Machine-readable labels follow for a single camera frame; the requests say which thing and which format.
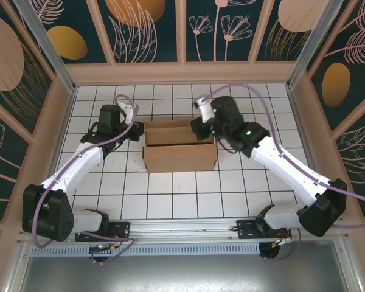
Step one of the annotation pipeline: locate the brown cardboard box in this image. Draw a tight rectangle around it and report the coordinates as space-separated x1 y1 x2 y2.
142 119 218 174

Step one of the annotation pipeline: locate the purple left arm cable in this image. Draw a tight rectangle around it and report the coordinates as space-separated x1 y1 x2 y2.
32 94 139 265

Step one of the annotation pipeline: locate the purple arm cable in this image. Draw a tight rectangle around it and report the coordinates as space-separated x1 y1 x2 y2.
32 94 139 265
200 83 365 262

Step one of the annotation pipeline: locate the slotted grey cable duct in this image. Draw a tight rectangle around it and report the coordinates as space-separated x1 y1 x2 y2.
30 243 261 257

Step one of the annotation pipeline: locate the grey metal sheet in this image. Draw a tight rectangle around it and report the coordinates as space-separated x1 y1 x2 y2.
5 240 363 292

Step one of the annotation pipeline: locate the aluminium table edge rail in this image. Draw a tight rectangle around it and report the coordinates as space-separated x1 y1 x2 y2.
18 215 349 245

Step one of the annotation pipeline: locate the aluminium frame post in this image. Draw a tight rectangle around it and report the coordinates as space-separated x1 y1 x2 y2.
13 0 77 94
286 0 350 89

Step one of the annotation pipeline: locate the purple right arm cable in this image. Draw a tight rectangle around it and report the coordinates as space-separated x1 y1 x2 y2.
200 83 365 262

